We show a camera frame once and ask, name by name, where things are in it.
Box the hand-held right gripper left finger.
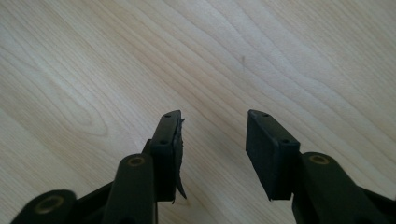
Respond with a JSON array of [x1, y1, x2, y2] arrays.
[[102, 109, 188, 224]]

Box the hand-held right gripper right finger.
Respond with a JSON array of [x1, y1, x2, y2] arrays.
[[245, 108, 390, 224]]

